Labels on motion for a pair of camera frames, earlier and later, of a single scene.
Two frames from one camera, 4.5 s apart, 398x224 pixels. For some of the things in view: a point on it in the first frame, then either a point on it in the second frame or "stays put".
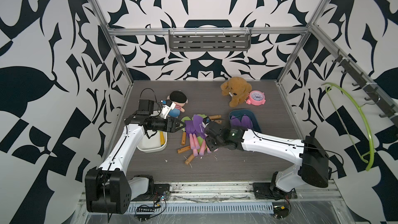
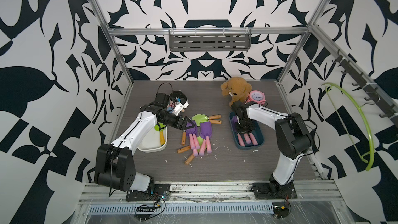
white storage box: (153, 140) stays put
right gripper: (208, 143) -> (250, 128)
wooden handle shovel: (189, 159) stays put
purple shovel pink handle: (190, 129) stays put
